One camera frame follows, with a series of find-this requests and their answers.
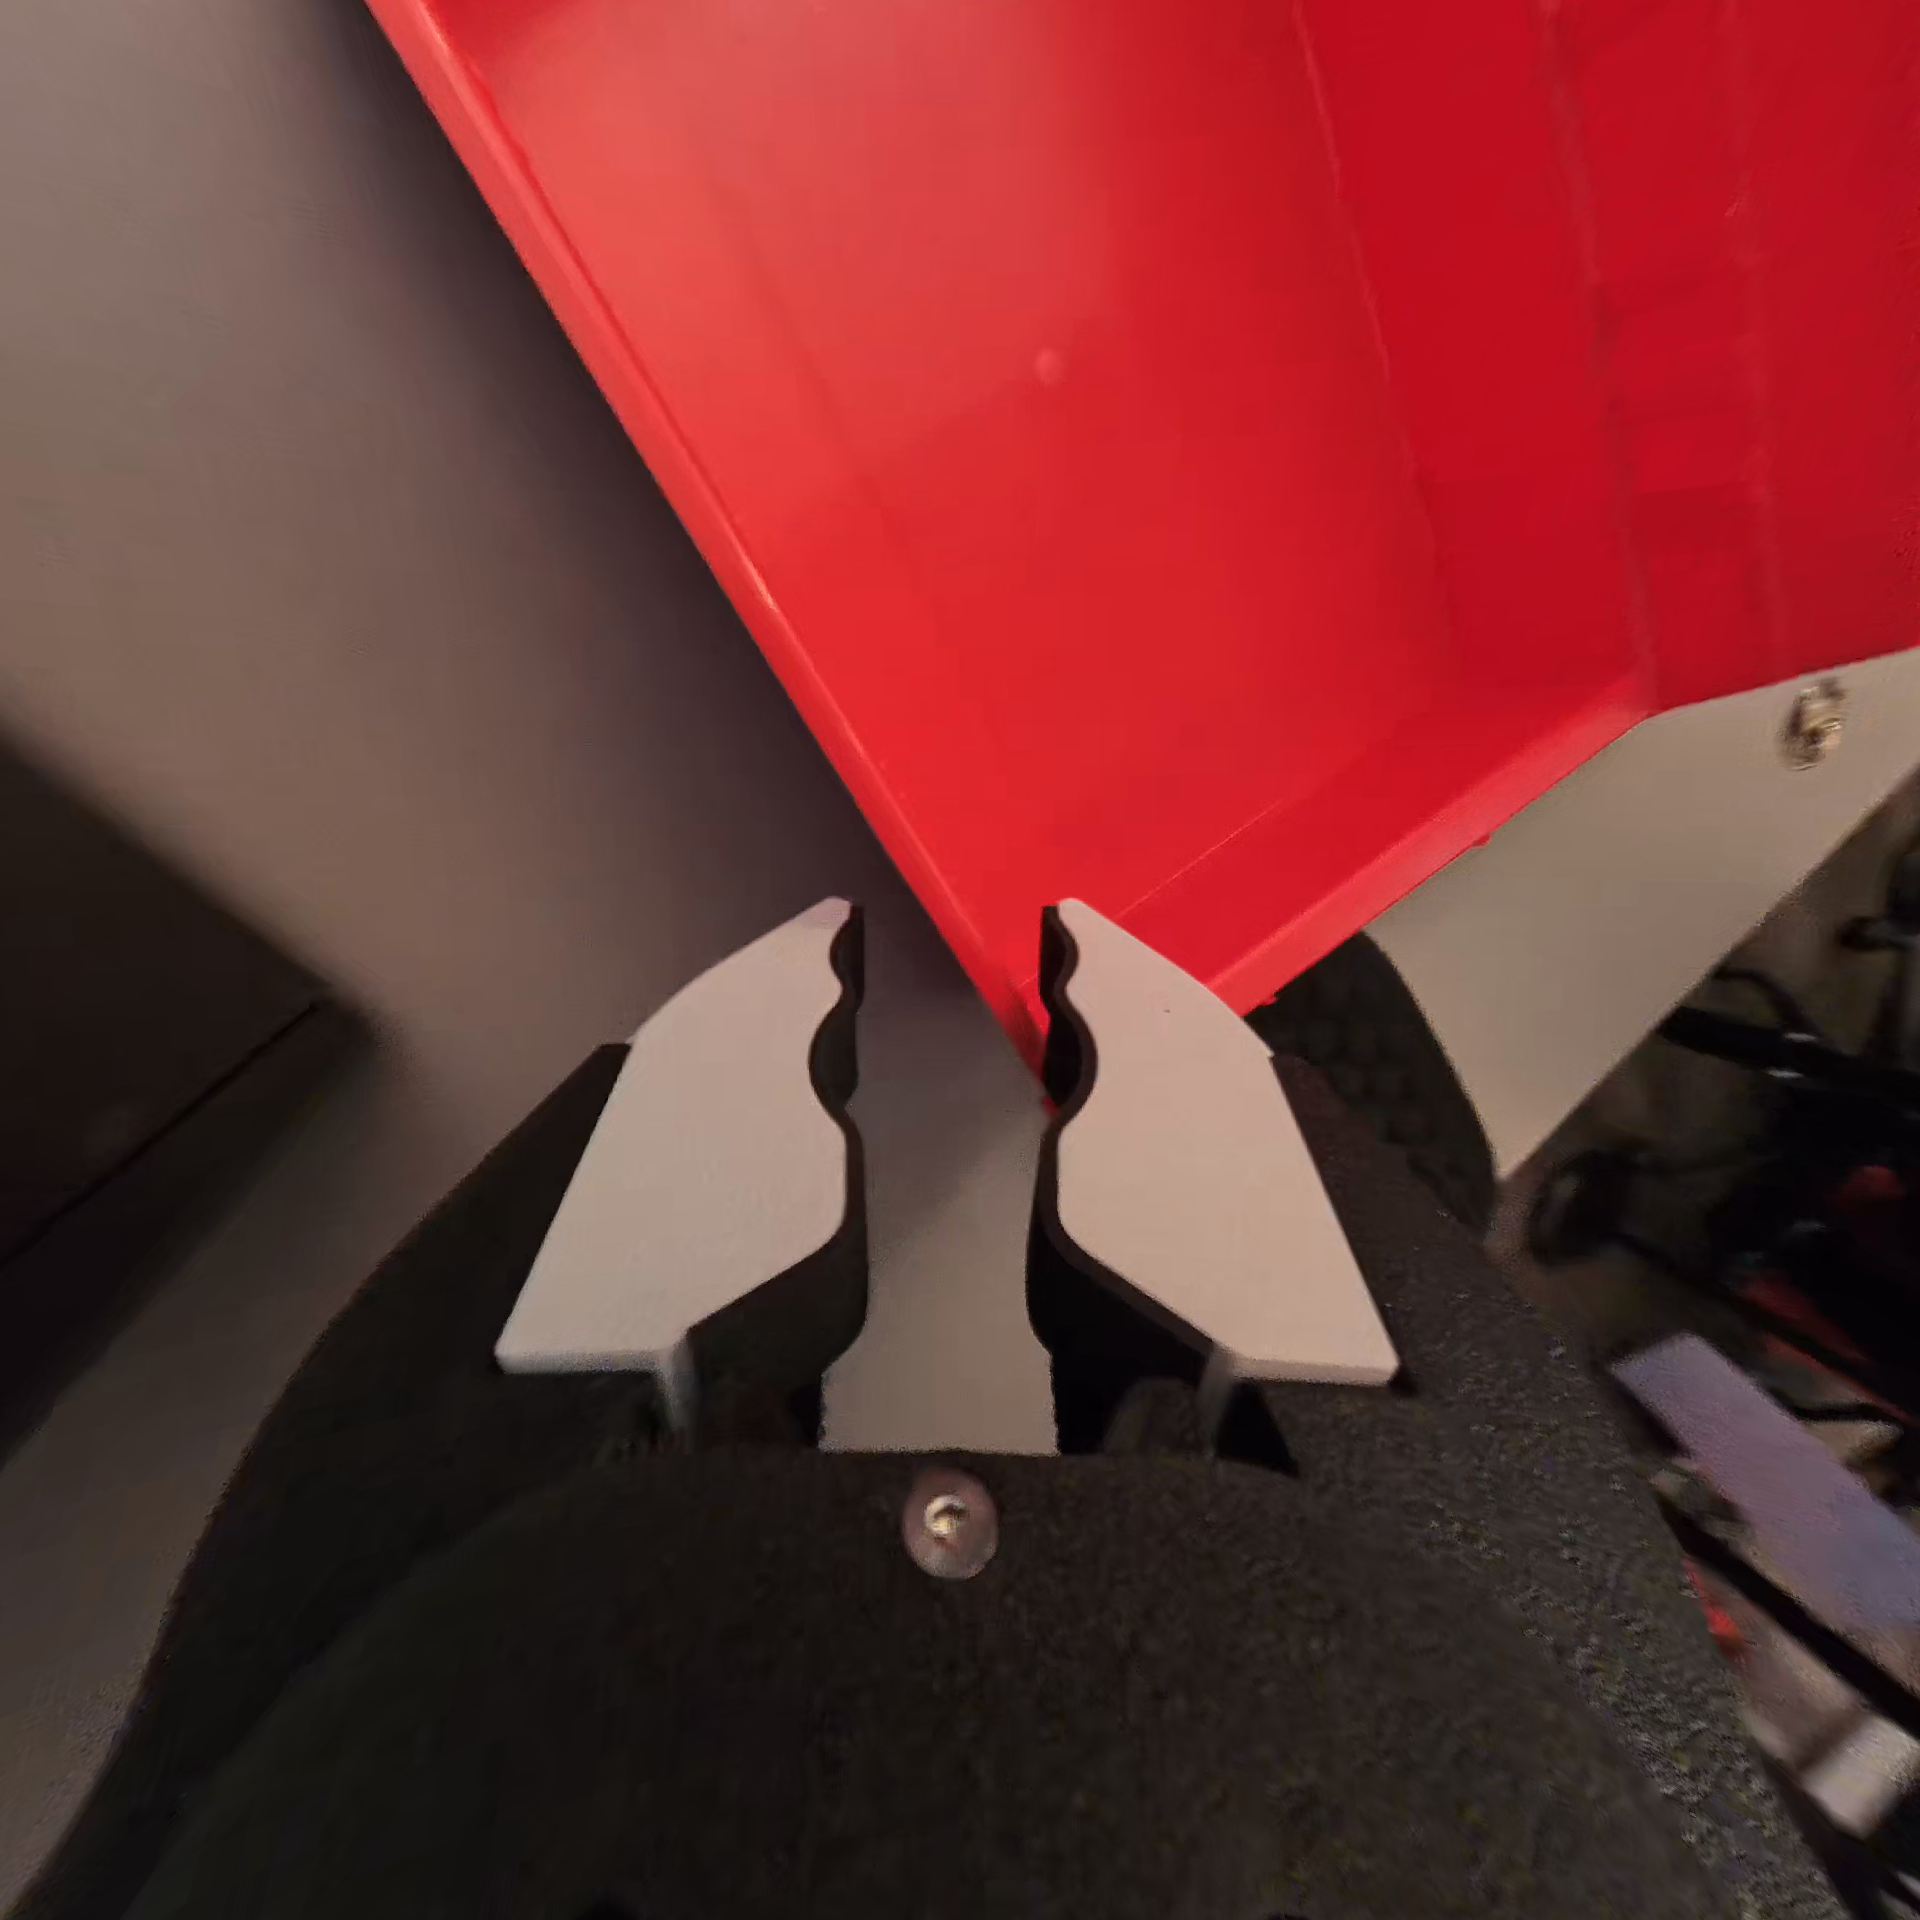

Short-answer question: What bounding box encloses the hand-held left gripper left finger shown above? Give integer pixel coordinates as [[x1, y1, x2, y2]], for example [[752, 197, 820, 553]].
[[496, 897, 874, 1382]]

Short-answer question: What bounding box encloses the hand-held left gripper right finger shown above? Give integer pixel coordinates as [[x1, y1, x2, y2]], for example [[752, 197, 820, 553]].
[[1032, 897, 1403, 1397]]

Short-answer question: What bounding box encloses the red plastic bin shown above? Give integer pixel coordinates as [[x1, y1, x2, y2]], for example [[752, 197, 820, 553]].
[[368, 0, 1920, 1082]]

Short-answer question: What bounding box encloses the heap of tools and cables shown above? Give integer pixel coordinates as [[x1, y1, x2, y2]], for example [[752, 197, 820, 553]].
[[1524, 826, 1920, 1846]]

